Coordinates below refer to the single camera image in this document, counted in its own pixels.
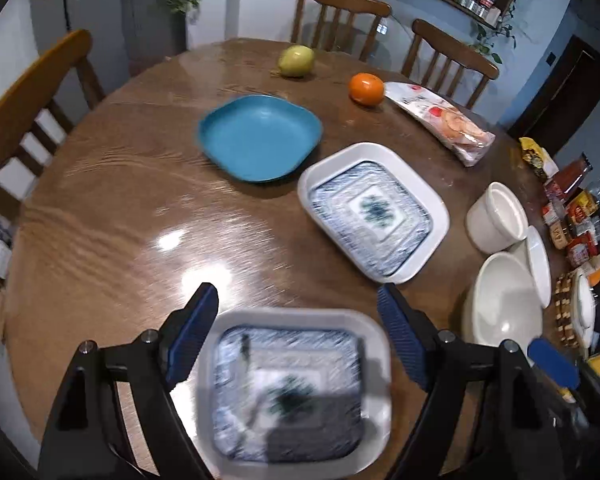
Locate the large white bowl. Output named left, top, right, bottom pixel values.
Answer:
left=462, top=252, right=543, bottom=354

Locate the medium white bowl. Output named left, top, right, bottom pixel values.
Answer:
left=507, top=226, right=552, bottom=308

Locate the patterned square plate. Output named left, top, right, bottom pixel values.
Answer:
left=196, top=308, right=392, bottom=479
left=298, top=142, right=450, bottom=284

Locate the blue square plate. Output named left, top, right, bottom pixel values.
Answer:
left=197, top=94, right=323, bottom=183

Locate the white bowl with flower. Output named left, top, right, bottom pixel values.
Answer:
left=574, top=271, right=598, bottom=346

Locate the patterned square dish on trivet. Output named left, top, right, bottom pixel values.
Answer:
left=570, top=266, right=598, bottom=350

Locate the beaded wooden trivet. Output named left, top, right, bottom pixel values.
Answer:
left=552, top=272, right=580, bottom=349

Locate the red chili jar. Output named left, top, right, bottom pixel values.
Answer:
left=567, top=231, right=598, bottom=268

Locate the dark sauce jar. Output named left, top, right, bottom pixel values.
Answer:
left=550, top=220, right=571, bottom=250

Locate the white ceramic cup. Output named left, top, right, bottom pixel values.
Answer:
left=465, top=182, right=529, bottom=255

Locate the red sauce bottle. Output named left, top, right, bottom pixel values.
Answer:
left=544, top=153, right=593, bottom=204

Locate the white snack bag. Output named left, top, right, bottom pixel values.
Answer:
left=385, top=81, right=495, bottom=167

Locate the yellow snack packet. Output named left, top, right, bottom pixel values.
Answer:
left=519, top=136, right=559, bottom=181

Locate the orange tangerine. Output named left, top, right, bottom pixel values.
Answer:
left=349, top=73, right=385, bottom=107

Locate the wooden chair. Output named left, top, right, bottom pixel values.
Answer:
left=401, top=18, right=500, bottom=110
left=290, top=0, right=391, bottom=62
left=0, top=29, right=105, bottom=221

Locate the wooden chair back right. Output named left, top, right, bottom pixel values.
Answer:
left=401, top=18, right=500, bottom=110

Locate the green pear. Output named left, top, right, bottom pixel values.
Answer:
left=273, top=44, right=315, bottom=78

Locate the green plant on shelf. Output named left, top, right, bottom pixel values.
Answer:
left=468, top=0, right=519, bottom=67

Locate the grey refrigerator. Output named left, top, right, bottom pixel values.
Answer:
left=30, top=0, right=186, bottom=94

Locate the wooden chair back left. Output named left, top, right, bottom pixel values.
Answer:
left=290, top=0, right=391, bottom=62

